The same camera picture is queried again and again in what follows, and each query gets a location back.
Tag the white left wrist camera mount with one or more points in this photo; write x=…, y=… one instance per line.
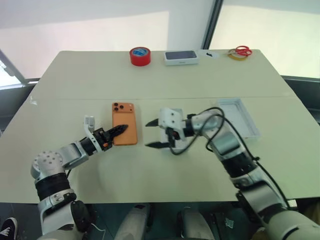
x=89, y=123

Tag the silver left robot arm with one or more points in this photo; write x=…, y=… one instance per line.
x=47, y=162

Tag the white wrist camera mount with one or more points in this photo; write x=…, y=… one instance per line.
x=89, y=123
x=172, y=117

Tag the grey window rail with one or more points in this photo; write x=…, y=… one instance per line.
x=12, y=70

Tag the orange smartphone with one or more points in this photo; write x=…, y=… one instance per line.
x=125, y=117

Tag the white card with black mark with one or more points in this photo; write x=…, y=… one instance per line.
x=208, y=54

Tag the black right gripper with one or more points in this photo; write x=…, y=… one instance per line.
x=172, y=136

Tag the yellow tape roll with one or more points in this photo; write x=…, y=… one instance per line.
x=237, y=58

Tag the red tape roll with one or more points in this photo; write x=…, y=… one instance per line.
x=140, y=58

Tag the grey rounded shape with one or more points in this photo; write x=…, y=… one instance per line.
x=133, y=222
x=193, y=225

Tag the phone box with printed phone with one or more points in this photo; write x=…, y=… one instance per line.
x=182, y=57

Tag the white phone box lid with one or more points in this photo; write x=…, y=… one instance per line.
x=240, y=117

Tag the dark window frame post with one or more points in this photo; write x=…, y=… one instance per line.
x=212, y=25

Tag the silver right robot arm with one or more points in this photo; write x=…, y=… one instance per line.
x=252, y=180

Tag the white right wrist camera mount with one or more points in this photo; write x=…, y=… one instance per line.
x=172, y=117

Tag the black and white shoe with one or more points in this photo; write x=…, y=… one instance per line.
x=8, y=228

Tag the dark window ledge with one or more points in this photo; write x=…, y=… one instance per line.
x=303, y=95

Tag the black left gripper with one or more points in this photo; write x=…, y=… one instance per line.
x=104, y=140

